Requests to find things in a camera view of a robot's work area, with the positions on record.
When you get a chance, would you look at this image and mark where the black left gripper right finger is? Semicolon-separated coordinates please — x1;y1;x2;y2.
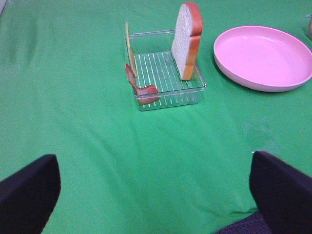
249;151;312;234

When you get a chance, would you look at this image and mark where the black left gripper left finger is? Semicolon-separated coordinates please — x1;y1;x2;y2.
0;155;60;234

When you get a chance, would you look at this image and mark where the yellow cheese slice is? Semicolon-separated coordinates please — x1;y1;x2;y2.
125;22;137;77

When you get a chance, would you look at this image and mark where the green tablecloth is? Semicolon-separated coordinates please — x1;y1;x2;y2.
0;0;312;234

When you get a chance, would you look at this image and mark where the pink round plate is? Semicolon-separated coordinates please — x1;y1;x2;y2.
214;26;312;92

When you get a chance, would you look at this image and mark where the bacon strip on left tray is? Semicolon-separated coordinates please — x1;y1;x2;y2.
124;62;160;105

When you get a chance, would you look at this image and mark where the clear right plastic tray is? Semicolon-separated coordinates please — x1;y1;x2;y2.
305;14;312;40

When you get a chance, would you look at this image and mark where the clear plastic tray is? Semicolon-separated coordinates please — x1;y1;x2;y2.
305;14;312;40
125;29;207;111

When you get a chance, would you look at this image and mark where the clear left plastic tray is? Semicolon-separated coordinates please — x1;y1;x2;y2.
125;29;207;111

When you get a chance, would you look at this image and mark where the upright bread slice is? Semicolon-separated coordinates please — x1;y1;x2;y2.
171;1;203;80

